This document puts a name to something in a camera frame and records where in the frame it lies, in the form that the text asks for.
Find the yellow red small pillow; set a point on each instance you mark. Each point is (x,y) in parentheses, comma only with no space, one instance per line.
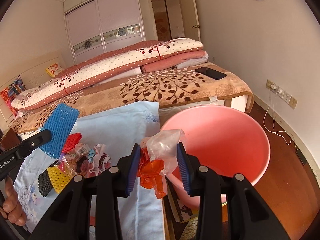
(54,70)

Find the folded pink blanket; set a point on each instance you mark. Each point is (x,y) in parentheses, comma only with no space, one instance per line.
(183,60)

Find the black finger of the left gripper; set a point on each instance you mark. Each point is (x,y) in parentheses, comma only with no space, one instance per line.
(37,140)

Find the red floral paper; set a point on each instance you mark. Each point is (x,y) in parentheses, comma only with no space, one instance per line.
(99,161)

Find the black smartphone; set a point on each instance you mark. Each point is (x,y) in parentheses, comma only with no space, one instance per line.
(213,74)

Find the person's left hand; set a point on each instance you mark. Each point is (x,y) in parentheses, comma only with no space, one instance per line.
(11,208)

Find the folded polka dot quilt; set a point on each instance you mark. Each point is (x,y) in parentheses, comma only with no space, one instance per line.
(102,70)

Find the dark wooden nightstand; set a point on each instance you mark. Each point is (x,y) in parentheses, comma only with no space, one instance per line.
(9,140)

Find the white sliding door wardrobe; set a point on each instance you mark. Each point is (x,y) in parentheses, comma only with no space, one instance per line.
(94,27)

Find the pink plastic trash bucket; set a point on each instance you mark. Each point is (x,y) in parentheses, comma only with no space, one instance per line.
(224,139)

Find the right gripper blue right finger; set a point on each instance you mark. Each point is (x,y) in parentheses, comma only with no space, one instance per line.
(184,166)

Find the cream bedroom door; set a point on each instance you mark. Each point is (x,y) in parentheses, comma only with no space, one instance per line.
(190,19)

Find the brown leaf pattern blanket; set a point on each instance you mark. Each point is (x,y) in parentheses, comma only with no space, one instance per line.
(169,87)

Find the blue foam fruit net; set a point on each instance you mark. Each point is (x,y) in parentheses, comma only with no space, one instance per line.
(59,124)

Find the black foam fruit net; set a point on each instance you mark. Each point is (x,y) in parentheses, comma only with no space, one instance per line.
(44,184)

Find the light blue floral cloth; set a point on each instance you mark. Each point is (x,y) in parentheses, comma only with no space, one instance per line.
(141,214)

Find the yellow foam fruit net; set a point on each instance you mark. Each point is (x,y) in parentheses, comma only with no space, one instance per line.
(58,178)

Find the colourful patterned pillow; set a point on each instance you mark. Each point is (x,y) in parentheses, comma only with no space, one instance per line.
(10,92)

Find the red foam fruit net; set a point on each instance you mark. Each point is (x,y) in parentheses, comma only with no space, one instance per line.
(71,142)

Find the wall power socket strip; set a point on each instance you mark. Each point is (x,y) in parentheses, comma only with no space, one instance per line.
(285,96)

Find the clear snack wrapper bundle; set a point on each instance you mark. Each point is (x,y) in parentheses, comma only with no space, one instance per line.
(75,162)

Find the cream bed headboard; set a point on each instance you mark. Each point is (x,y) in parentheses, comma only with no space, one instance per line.
(33,73)

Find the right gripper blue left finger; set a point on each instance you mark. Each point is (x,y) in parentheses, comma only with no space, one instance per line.
(132,168)

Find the orange and clear plastic wrapper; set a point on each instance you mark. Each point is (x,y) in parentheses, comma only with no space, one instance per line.
(158,158)

